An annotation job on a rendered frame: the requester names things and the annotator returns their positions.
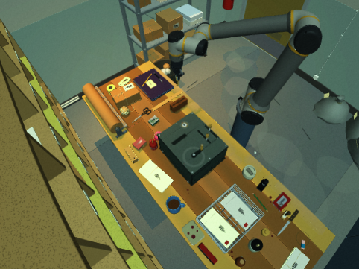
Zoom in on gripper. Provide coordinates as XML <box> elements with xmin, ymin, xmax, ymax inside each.
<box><xmin>169</xmin><ymin>54</ymin><xmax>186</xmax><ymax>83</ymax></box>

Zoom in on brown wooden key block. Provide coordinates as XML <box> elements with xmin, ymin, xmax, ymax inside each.
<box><xmin>169</xmin><ymin>95</ymin><xmax>188</xmax><ymax>113</ymax></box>

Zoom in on dark green franking meter body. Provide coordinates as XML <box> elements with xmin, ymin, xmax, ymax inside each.
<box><xmin>157</xmin><ymin>112</ymin><xmax>229</xmax><ymax>186</ymax></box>

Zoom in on black waste bin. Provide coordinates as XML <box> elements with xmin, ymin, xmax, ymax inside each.
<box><xmin>153</xmin><ymin>59</ymin><xmax>180</xmax><ymax>86</ymax></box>

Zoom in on wooden ruler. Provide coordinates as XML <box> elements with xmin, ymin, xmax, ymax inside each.
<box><xmin>150</xmin><ymin>91</ymin><xmax>185</xmax><ymax>112</ymax></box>

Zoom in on purple desk pad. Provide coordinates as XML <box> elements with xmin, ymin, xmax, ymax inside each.
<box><xmin>133</xmin><ymin>68</ymin><xmax>175</xmax><ymax>102</ymax></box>

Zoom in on yellow pencil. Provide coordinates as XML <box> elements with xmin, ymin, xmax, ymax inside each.
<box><xmin>140</xmin><ymin>72</ymin><xmax>153</xmax><ymax>89</ymax></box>

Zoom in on tied cardboard parcel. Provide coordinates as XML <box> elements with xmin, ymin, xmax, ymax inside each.
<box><xmin>109</xmin><ymin>87</ymin><xmax>142</xmax><ymax>110</ymax></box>

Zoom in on white and blue box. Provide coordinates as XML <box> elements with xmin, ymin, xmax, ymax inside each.
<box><xmin>174</xmin><ymin>4</ymin><xmax>205</xmax><ymax>28</ymax></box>

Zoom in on grey metal shelf unit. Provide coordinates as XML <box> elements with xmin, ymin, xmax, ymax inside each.
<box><xmin>113</xmin><ymin>0</ymin><xmax>213</xmax><ymax>67</ymax></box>

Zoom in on small red booklet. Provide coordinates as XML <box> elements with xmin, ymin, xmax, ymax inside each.
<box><xmin>132</xmin><ymin>136</ymin><xmax>147</xmax><ymax>151</ymax></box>

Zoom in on brown wrapping paper roll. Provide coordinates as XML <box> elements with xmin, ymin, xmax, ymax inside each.
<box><xmin>81</xmin><ymin>83</ymin><xmax>128</xmax><ymax>134</ymax></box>

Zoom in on tan stamp sheet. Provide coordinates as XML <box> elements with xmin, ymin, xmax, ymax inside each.
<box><xmin>124</xmin><ymin>144</ymin><xmax>141</xmax><ymax>165</ymax></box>

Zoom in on large white envelope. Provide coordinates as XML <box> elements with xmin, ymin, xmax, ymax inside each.
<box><xmin>138</xmin><ymin>159</ymin><xmax>174</xmax><ymax>194</ymax></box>

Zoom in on grey floor mat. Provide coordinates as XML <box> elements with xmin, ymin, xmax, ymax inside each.
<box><xmin>94</xmin><ymin>134</ymin><xmax>168</xmax><ymax>230</ymax></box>

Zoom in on grey round dial scale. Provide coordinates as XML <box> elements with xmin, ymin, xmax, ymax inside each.
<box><xmin>241</xmin><ymin>165</ymin><xmax>257</xmax><ymax>180</ymax></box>

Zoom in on mustard yellow door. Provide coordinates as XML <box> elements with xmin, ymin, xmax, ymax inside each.
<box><xmin>242</xmin><ymin>0</ymin><xmax>314</xmax><ymax>48</ymax></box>

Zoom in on blue coffee mug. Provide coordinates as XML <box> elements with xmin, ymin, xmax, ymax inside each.
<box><xmin>165</xmin><ymin>195</ymin><xmax>186</xmax><ymax>215</ymax></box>

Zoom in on small black stamp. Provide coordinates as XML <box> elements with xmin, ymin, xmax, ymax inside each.
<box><xmin>256</xmin><ymin>178</ymin><xmax>270</xmax><ymax>192</ymax></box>

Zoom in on white envelope with red stamp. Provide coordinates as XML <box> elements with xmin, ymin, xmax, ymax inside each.
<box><xmin>200</xmin><ymin>207</ymin><xmax>241</xmax><ymax>249</ymax></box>
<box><xmin>219</xmin><ymin>191</ymin><xmax>259</xmax><ymax>230</ymax></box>

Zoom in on green pencil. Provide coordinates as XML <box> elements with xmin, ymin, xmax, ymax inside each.
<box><xmin>252</xmin><ymin>193</ymin><xmax>270</xmax><ymax>214</ymax></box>

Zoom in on grey pendant lamp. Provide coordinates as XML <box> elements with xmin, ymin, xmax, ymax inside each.
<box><xmin>345</xmin><ymin>115</ymin><xmax>359</xmax><ymax>171</ymax></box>
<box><xmin>312</xmin><ymin>95</ymin><xmax>351</xmax><ymax>125</ymax></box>

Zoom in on grey pad with red dots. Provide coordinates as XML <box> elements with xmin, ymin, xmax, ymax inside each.
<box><xmin>181</xmin><ymin>220</ymin><xmax>206</xmax><ymax>246</ymax></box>

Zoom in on red framed card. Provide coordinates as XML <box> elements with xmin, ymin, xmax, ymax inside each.
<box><xmin>273</xmin><ymin>192</ymin><xmax>292</xmax><ymax>212</ymax></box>

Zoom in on brown pigeonhole sorting rack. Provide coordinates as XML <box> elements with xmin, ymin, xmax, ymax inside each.
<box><xmin>0</xmin><ymin>18</ymin><xmax>165</xmax><ymax>269</ymax></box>

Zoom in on red ink pad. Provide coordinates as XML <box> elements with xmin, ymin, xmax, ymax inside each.
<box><xmin>197</xmin><ymin>242</ymin><xmax>219</xmax><ymax>265</ymax></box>

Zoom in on silver letter opener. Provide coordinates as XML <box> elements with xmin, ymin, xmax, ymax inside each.
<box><xmin>276</xmin><ymin>209</ymin><xmax>300</xmax><ymax>237</ymax></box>

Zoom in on black round pot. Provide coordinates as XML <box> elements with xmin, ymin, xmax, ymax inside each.
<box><xmin>247</xmin><ymin>237</ymin><xmax>264</xmax><ymax>254</ymax></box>

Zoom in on white printed envelope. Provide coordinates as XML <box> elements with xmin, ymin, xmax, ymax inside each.
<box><xmin>279</xmin><ymin>247</ymin><xmax>311</xmax><ymax>269</ymax></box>

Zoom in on black-handled scissors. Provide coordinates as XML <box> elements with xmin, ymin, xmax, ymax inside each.
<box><xmin>131</xmin><ymin>107</ymin><xmax>152</xmax><ymax>124</ymax></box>

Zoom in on brass-handled crank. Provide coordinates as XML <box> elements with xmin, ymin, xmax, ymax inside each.
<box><xmin>191</xmin><ymin>144</ymin><xmax>205</xmax><ymax>159</ymax></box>

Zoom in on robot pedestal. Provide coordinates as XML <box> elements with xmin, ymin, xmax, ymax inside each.
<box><xmin>230</xmin><ymin>110</ymin><xmax>260</xmax><ymax>150</ymax></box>

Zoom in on grey wire letter tray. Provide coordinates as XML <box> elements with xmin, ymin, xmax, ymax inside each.
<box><xmin>195</xmin><ymin>183</ymin><xmax>265</xmax><ymax>254</ymax></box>

